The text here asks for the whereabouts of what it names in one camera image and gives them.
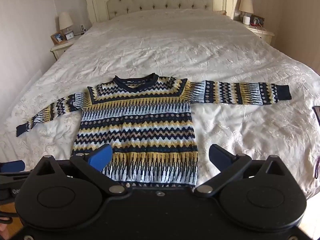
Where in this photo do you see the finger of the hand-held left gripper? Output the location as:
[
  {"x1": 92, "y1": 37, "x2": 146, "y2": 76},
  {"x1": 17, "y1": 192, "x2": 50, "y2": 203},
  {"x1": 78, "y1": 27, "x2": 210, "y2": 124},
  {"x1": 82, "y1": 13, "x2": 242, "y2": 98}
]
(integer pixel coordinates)
[{"x1": 0, "y1": 160, "x2": 32, "y2": 180}]

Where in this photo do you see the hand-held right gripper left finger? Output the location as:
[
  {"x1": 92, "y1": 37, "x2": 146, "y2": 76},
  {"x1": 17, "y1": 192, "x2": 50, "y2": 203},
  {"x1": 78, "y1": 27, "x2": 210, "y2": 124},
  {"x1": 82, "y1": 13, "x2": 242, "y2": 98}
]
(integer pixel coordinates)
[{"x1": 32, "y1": 144, "x2": 128, "y2": 196}]

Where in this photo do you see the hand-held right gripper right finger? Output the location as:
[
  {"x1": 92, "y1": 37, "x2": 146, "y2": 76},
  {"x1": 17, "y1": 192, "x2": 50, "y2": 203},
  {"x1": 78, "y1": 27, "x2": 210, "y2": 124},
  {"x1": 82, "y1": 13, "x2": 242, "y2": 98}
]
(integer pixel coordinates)
[{"x1": 194, "y1": 144, "x2": 288, "y2": 197}]

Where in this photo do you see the navy yellow patterned knit sweater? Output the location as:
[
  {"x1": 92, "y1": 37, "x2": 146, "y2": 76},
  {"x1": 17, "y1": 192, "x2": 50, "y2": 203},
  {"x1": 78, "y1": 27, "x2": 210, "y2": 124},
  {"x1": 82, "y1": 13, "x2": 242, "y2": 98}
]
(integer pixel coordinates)
[{"x1": 16, "y1": 73, "x2": 292, "y2": 189}]

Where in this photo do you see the cream nightstand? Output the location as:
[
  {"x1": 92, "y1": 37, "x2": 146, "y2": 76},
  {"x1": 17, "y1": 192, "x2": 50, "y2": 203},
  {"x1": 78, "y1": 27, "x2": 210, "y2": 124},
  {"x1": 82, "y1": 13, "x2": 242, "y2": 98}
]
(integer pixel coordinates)
[
  {"x1": 234, "y1": 17, "x2": 275, "y2": 44},
  {"x1": 51, "y1": 34, "x2": 83, "y2": 60}
]

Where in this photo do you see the beige shade table lamp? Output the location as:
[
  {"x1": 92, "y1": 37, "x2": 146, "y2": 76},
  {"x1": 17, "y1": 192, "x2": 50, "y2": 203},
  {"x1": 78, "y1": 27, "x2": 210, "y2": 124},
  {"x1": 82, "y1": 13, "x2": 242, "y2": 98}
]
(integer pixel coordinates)
[
  {"x1": 59, "y1": 12, "x2": 74, "y2": 34},
  {"x1": 239, "y1": 0, "x2": 254, "y2": 18}
]

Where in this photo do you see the black cable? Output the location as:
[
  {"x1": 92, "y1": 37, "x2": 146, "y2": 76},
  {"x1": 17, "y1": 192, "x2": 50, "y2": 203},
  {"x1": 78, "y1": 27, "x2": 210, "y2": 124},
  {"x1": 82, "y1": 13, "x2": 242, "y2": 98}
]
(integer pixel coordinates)
[{"x1": 0, "y1": 210, "x2": 13, "y2": 225}]

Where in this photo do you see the wooden photo frame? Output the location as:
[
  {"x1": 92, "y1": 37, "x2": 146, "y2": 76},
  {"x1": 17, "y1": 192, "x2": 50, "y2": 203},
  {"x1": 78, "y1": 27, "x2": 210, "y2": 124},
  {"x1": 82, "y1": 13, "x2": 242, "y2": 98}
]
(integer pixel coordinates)
[{"x1": 51, "y1": 31, "x2": 64, "y2": 45}]

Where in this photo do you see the white charging cable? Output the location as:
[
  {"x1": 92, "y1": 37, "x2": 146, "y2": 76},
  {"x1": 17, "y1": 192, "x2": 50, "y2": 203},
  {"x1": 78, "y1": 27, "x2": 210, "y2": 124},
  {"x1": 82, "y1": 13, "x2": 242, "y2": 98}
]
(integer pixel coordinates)
[{"x1": 250, "y1": 24, "x2": 266, "y2": 34}]

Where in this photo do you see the dark photo frame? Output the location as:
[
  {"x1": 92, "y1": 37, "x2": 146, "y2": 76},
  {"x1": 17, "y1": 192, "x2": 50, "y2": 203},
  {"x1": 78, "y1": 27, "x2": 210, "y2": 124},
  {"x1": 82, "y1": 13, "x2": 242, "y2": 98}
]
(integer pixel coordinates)
[{"x1": 250, "y1": 15, "x2": 265, "y2": 27}]

